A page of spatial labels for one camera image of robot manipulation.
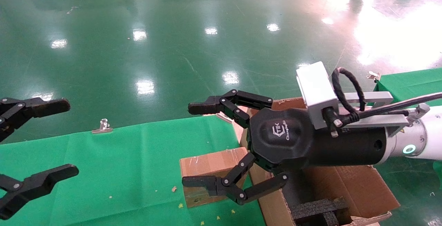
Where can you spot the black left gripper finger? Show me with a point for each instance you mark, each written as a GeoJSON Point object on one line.
{"type": "Point", "coordinates": [51, 107]}
{"type": "Point", "coordinates": [41, 181]}

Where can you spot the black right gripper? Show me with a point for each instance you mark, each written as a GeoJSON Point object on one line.
{"type": "Point", "coordinates": [283, 136]}

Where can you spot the small brown cardboard box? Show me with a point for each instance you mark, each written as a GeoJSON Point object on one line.
{"type": "Point", "coordinates": [203, 164]}

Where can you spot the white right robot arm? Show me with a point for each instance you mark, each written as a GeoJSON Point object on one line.
{"type": "Point", "coordinates": [431, 133]}

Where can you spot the large open cardboard carton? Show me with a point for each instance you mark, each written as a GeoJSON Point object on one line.
{"type": "Point", "coordinates": [362, 184]}

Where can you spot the silver binder clip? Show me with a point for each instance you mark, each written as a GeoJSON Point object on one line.
{"type": "Point", "coordinates": [224, 117]}
{"type": "Point", "coordinates": [374, 76]}
{"type": "Point", "coordinates": [102, 128]}

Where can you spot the large green tablecloth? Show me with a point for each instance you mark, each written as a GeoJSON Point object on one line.
{"type": "Point", "coordinates": [121, 167]}

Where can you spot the black foam insert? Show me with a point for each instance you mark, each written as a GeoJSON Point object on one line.
{"type": "Point", "coordinates": [317, 208]}

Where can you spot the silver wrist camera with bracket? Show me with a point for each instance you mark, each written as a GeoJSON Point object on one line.
{"type": "Point", "coordinates": [316, 88]}

